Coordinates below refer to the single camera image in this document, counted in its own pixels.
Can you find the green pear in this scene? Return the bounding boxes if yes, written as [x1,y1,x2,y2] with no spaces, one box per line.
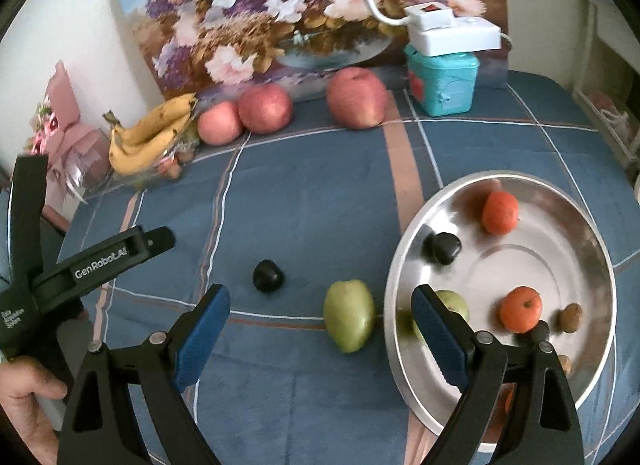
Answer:
[435,289,470,323]
[323,280,376,353]

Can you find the large orange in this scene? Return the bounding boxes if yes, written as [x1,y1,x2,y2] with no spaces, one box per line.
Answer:
[498,286,542,334]

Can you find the dark plum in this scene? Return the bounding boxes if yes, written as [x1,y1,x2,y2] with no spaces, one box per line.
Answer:
[252,259,285,293]
[516,320,550,347]
[422,232,462,266]

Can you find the brown kiwi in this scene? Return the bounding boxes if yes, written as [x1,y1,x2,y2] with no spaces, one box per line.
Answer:
[559,303,584,334]
[558,355,573,376]

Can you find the orange with green stem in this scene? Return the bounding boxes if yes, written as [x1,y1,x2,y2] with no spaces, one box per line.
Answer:
[482,191,520,235]

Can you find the small orange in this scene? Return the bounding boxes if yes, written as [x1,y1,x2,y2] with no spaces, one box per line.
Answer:
[503,385,515,416]

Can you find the person's left hand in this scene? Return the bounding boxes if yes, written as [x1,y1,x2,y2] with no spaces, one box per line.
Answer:
[1,357,67,465]

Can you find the green pear on cloth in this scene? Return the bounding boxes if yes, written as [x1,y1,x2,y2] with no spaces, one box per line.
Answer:
[323,280,376,353]

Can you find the steel bowl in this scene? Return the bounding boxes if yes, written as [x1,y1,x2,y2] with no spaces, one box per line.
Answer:
[383,170,617,435]

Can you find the blue plaid tablecloth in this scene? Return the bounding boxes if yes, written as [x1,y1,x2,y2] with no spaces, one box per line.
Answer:
[61,72,639,464]

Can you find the banana bunch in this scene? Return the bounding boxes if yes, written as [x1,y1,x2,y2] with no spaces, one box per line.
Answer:
[103,92,198,177]

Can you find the pale pink apple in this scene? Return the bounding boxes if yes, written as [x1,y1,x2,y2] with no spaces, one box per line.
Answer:
[198,100,244,147]

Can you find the red apple middle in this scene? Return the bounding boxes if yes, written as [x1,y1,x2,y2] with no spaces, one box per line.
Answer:
[238,84,293,135]

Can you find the red apple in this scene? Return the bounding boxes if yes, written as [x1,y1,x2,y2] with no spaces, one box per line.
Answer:
[238,84,293,135]
[326,66,388,129]

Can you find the teal plastic box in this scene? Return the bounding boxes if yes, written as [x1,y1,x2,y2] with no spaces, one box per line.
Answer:
[405,45,480,118]

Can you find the red apple right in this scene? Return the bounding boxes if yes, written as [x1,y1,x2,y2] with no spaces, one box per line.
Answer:
[326,66,388,129]

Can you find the flower painting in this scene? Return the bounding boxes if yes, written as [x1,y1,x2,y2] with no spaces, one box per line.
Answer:
[118,0,508,98]

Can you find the white shelf rack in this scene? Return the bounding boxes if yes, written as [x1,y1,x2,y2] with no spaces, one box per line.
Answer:
[573,0,639,168]

